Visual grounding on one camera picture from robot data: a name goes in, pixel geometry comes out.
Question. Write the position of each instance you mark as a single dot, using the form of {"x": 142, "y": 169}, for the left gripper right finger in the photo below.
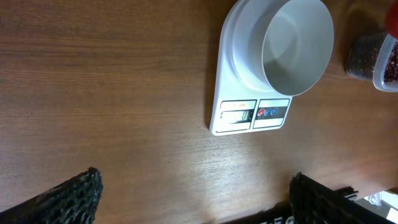
{"x": 312, "y": 202}

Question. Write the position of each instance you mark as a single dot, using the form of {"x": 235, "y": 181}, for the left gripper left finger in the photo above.
{"x": 74, "y": 201}

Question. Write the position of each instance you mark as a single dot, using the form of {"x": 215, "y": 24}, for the white digital kitchen scale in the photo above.
{"x": 243, "y": 102}

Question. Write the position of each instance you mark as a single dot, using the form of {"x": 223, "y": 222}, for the white round bowl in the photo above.
{"x": 282, "y": 45}

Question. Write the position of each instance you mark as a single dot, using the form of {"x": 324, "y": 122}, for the red adzuki beans in container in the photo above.
{"x": 390, "y": 73}

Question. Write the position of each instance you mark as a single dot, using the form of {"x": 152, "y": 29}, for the clear plastic food container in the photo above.
{"x": 380, "y": 66}

